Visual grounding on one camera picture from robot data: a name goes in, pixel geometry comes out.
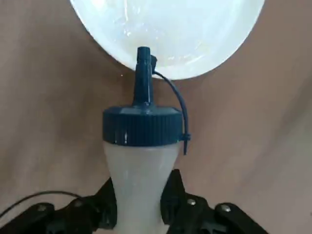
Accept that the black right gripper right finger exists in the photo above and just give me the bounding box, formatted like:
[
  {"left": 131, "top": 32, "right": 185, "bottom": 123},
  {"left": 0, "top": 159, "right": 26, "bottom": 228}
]
[{"left": 159, "top": 169, "right": 269, "bottom": 234}]

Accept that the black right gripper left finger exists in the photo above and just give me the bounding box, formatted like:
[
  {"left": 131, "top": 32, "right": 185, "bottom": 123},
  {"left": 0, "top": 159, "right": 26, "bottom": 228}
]
[{"left": 23, "top": 179, "right": 118, "bottom": 234}]

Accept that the transparent sauce bottle blue cap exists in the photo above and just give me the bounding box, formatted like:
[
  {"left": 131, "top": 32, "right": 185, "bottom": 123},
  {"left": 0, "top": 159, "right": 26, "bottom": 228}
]
[{"left": 101, "top": 46, "right": 192, "bottom": 234}]

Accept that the white round plate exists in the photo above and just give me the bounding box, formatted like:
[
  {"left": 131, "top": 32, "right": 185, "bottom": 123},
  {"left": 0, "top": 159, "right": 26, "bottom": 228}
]
[{"left": 69, "top": 0, "right": 266, "bottom": 81}]

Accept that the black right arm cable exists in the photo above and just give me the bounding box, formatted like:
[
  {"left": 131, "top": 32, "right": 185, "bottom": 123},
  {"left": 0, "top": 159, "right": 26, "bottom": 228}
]
[{"left": 0, "top": 191, "right": 80, "bottom": 217}]

